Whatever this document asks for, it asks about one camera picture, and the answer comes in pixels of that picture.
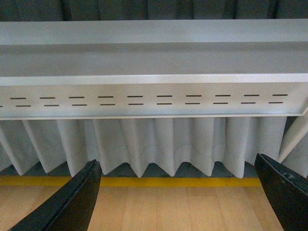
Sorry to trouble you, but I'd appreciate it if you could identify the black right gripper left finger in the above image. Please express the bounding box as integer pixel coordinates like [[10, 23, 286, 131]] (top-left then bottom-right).
[[11, 160, 102, 231]]

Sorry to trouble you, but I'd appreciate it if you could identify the white pleated curtain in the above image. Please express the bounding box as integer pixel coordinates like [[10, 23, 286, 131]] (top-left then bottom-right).
[[0, 116, 308, 179]]

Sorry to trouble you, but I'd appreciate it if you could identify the yellow floor tape stripe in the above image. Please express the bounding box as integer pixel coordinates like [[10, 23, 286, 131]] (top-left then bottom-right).
[[0, 176, 261, 187]]

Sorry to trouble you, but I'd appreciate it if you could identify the white perforated metal shelf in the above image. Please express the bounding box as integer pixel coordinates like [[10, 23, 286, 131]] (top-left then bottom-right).
[[0, 19, 308, 120]]

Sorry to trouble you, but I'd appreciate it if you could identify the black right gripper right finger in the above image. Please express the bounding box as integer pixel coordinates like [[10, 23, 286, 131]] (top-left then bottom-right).
[[254, 154, 308, 231]]

